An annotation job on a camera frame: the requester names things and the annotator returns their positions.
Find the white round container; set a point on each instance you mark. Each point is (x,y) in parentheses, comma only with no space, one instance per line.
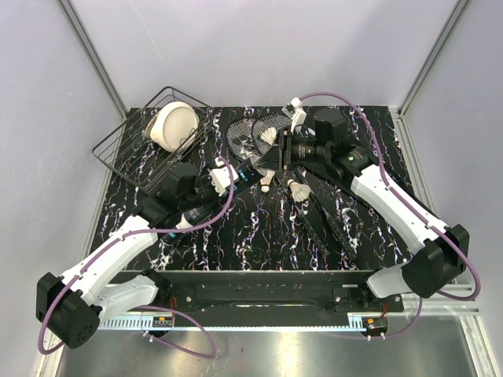
(174,127)

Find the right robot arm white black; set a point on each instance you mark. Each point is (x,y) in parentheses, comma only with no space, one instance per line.
(329,151)

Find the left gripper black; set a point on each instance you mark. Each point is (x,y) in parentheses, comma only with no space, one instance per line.
(216,198)

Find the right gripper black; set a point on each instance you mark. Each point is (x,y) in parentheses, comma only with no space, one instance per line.
(271,161)

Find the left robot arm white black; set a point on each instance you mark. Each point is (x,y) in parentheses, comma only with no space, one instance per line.
(71,306)

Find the right badminton racket black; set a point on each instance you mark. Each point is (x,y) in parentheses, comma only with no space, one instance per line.
(279,121)

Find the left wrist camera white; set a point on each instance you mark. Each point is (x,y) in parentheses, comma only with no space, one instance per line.
(220,179)

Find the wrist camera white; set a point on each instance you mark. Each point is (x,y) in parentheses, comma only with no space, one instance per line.
(220,179)
(295,112)

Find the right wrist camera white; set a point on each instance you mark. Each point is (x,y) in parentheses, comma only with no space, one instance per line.
(295,112)

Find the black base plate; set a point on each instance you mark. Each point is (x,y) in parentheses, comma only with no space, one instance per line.
(334,290)

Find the black wire basket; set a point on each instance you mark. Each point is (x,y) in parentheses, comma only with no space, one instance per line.
(129,152)

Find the white shuttlecock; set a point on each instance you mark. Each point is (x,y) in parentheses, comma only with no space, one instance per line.
(269,135)
(300,192)
(266,180)

